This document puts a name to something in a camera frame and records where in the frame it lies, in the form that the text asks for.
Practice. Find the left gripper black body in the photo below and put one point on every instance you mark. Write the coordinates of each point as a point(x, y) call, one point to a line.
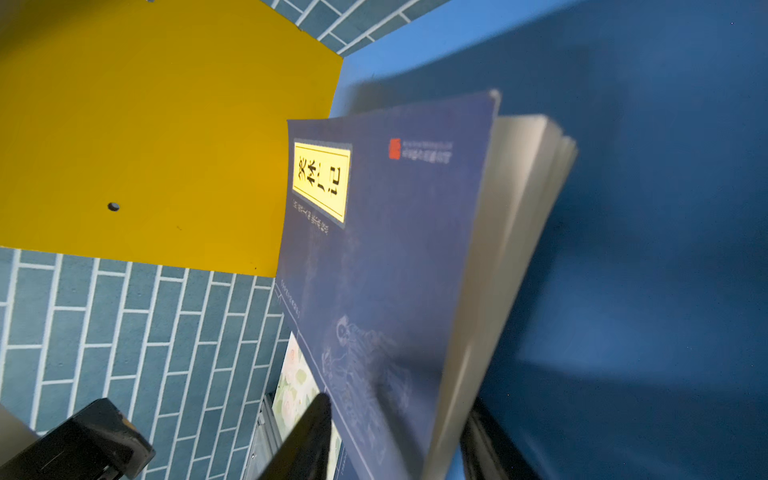
point(98, 442)

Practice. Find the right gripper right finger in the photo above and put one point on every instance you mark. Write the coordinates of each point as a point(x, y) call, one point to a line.
point(487, 451)

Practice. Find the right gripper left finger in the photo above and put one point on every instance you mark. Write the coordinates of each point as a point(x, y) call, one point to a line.
point(304, 455)

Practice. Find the blue book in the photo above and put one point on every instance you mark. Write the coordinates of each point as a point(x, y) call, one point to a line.
point(407, 234)

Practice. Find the yellow shelf with coloured boards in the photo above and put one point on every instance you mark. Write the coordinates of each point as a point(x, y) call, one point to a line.
point(143, 148)

